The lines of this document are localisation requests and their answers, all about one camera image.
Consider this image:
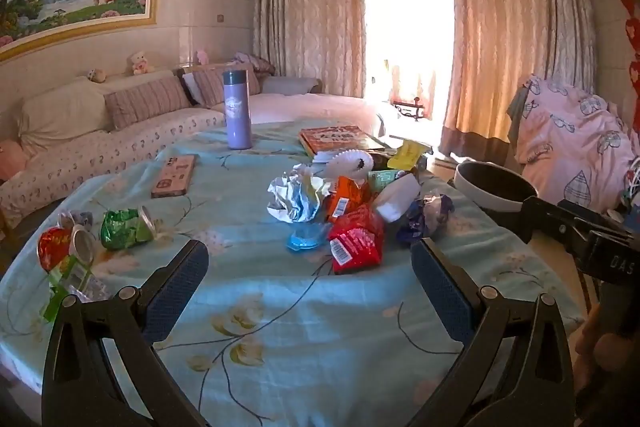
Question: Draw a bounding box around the blue plastic scoop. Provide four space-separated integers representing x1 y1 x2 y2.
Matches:
286 222 331 253

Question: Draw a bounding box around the grey pillow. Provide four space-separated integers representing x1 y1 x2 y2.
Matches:
260 76 323 96

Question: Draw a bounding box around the white pillow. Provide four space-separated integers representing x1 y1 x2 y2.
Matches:
17 77 108 152

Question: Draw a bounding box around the striped cushion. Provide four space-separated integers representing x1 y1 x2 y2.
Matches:
102 74 193 130
182 64 261 108

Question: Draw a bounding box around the white teddy bear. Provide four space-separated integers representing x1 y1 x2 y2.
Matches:
126 51 156 76

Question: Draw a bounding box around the purple thermos bottle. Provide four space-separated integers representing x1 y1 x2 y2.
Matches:
222 69 252 151

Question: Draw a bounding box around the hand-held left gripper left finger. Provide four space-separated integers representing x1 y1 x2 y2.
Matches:
41 239 210 427

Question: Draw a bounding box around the green crushed cup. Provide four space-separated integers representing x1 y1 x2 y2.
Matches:
100 206 162 252

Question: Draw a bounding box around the orange snack packet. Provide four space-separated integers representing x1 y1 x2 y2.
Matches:
325 176 373 224

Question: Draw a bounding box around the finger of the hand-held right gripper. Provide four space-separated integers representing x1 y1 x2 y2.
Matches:
556 199 636 238
519 196 593 253

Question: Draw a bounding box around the yellow packet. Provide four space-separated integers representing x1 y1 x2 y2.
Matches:
387 140 433 170

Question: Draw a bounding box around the red snack packet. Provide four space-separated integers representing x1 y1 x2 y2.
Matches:
327 204 386 275

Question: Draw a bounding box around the purple crumpled wrapper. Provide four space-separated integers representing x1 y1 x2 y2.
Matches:
397 194 456 245

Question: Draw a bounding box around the beige patterned curtain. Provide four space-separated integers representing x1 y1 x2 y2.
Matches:
252 0 368 100
437 0 598 168

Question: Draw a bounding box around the white covered sofa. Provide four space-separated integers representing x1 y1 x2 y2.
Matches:
0 66 386 233

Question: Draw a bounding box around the crumpled silver foil wrapper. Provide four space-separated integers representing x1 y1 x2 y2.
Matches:
266 163 333 225

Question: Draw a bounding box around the pink wooden pencil box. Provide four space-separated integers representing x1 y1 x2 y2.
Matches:
151 154 197 199

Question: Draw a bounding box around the dark metal plant stand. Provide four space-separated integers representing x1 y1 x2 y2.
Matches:
392 97 433 122

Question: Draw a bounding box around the pink heart print blanket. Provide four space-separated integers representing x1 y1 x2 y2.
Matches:
507 74 636 220

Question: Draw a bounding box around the small grey wrapper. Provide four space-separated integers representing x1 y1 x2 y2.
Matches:
57 209 96 230

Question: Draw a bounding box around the white plastic bottle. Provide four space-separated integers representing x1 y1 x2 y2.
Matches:
372 173 421 223

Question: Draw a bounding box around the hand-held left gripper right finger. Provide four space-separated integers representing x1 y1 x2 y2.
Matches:
410 237 576 427

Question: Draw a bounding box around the red crushed cup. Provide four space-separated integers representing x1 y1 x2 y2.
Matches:
38 227 96 273

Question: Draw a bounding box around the folded pink striped cloth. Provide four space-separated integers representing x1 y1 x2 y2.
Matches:
232 52 277 75

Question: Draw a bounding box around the white trash bin black inside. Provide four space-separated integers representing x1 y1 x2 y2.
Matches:
452 160 541 214

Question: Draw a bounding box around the red patterned hanging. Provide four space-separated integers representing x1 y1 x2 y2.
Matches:
607 0 640 80

